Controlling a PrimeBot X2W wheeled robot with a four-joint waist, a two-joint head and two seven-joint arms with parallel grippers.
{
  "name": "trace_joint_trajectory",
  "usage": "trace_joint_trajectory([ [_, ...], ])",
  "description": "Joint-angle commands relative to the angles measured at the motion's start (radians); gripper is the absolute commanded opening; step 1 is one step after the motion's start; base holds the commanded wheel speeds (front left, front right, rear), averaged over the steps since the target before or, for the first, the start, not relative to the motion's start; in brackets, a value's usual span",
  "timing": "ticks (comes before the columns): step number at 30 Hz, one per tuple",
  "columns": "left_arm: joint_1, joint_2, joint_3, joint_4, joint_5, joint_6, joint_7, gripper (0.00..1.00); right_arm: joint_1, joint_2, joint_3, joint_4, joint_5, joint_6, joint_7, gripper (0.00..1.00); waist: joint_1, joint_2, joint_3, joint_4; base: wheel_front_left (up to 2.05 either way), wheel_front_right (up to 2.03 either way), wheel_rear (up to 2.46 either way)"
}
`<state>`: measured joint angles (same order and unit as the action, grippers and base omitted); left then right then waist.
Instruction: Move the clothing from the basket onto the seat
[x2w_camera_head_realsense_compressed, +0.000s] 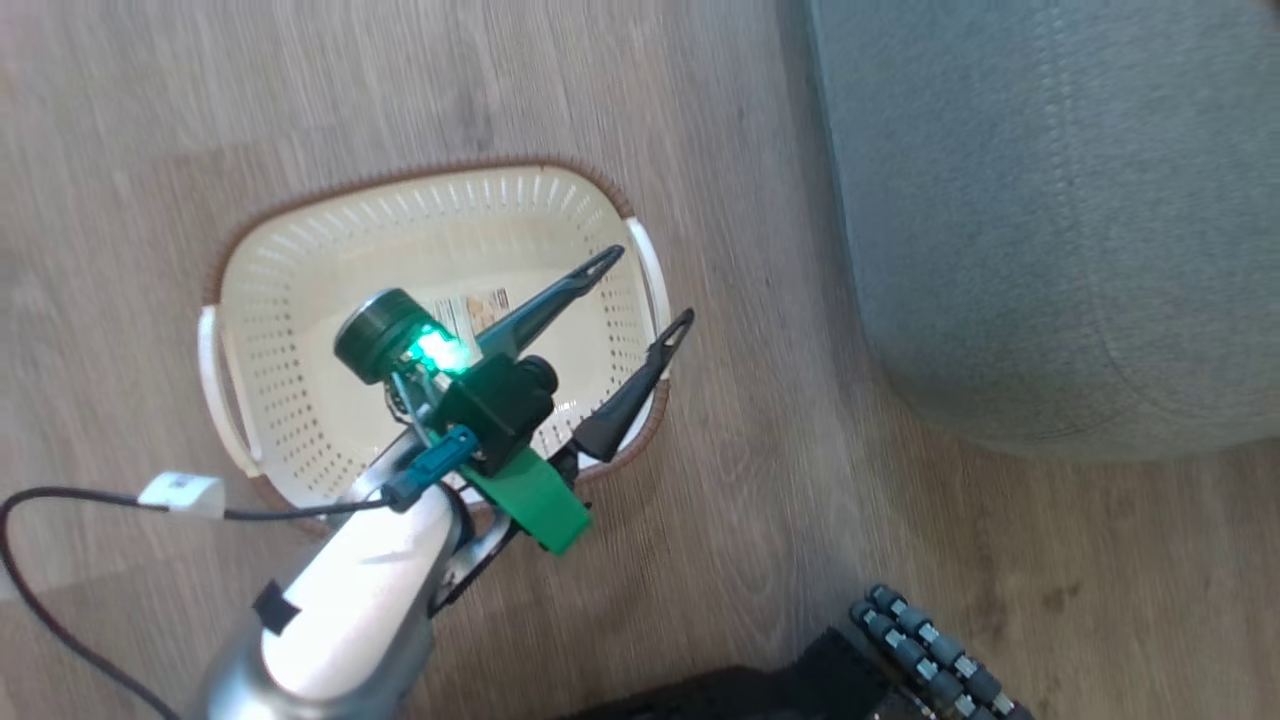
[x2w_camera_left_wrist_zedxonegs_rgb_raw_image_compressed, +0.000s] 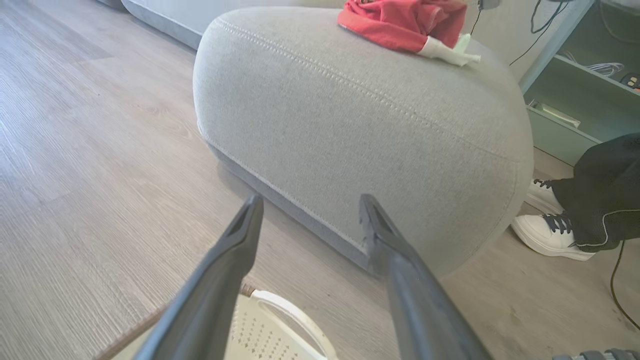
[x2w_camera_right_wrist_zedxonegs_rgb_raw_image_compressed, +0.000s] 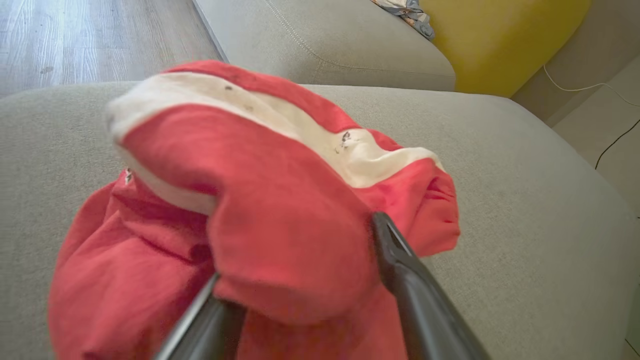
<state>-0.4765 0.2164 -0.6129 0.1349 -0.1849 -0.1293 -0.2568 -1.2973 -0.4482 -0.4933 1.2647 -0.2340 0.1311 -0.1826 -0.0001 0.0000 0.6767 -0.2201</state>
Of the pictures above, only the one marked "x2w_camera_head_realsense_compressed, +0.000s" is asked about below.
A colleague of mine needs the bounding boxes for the printed label inside basket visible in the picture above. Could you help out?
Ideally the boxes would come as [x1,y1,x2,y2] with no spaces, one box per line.
[433,288,512,333]

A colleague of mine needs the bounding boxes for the cream plastic laundry basket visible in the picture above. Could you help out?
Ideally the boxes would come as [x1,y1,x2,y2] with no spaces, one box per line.
[197,158,674,518]

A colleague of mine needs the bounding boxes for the grey roller omni wheel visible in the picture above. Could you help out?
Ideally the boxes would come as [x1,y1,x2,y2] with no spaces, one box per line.
[850,584,1037,720]

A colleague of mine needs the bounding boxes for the grey green fabric sofa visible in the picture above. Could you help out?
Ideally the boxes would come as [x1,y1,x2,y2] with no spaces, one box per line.
[804,0,1280,462]

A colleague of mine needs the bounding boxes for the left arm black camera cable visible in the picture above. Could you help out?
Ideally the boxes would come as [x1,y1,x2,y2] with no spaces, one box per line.
[0,427,480,720]

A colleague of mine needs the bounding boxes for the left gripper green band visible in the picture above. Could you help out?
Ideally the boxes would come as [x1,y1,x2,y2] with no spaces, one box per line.
[333,245,696,557]

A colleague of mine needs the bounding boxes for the white tag on left cable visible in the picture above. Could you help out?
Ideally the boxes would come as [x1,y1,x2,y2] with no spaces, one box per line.
[137,471,227,520]

